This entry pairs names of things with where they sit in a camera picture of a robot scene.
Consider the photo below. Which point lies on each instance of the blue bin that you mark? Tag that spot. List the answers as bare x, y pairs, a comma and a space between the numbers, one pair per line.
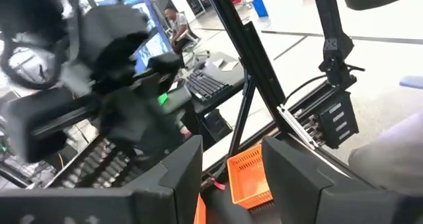
258, 2

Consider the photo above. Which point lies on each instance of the monitor with blue screen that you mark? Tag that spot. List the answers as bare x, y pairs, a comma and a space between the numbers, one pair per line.
155, 45

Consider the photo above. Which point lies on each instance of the black computer case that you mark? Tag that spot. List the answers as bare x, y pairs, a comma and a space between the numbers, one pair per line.
215, 125

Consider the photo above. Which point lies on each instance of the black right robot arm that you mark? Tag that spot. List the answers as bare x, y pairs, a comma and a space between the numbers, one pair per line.
332, 25

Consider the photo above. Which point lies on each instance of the orange mesh basket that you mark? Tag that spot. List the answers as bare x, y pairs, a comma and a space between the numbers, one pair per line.
200, 214
248, 177

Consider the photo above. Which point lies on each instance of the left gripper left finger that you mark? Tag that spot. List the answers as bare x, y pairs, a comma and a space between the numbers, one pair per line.
99, 207

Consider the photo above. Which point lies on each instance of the green block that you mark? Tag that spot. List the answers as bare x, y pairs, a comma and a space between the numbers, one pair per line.
163, 99

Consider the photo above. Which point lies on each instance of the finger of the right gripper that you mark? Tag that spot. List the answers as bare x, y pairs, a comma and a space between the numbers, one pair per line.
142, 118
49, 125

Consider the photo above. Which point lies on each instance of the black keyboard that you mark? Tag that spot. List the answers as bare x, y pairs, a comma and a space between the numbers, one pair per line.
206, 85

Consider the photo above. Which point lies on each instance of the person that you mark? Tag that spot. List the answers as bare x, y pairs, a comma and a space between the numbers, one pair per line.
180, 22

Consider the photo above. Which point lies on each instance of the pink tag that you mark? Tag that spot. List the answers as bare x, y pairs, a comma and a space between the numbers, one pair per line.
218, 185

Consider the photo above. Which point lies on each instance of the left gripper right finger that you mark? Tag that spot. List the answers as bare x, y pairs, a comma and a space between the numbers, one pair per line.
330, 207

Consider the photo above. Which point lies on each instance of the black slotted basket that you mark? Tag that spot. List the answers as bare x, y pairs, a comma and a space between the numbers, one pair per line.
99, 171

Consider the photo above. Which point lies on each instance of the dark grey desk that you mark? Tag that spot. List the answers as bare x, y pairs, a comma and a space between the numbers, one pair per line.
231, 78

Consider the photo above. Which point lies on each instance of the blue flat object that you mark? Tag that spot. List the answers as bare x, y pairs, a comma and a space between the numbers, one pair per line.
413, 82

